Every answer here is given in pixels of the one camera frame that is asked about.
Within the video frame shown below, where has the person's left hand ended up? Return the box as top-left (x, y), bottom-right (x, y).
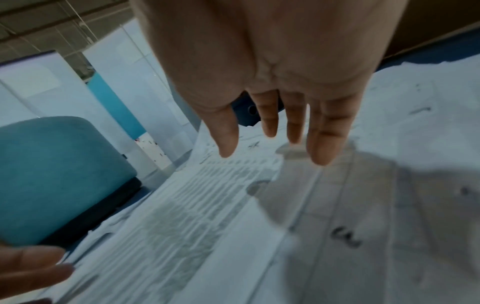
top-left (0, 245), bottom-right (76, 301)

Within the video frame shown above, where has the person's right hand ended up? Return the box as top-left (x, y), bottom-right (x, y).
top-left (128, 0), bottom-right (410, 167)

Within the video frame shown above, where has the teal cylindrical barrel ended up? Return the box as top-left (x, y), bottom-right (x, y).
top-left (0, 115), bottom-right (144, 249)

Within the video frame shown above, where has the pile of printed papers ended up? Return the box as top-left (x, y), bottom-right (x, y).
top-left (0, 53), bottom-right (480, 304)

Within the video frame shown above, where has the white power strip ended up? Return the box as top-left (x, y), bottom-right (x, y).
top-left (135, 131), bottom-right (176, 173)

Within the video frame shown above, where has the white partition panel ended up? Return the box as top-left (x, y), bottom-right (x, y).
top-left (0, 18), bottom-right (204, 179)

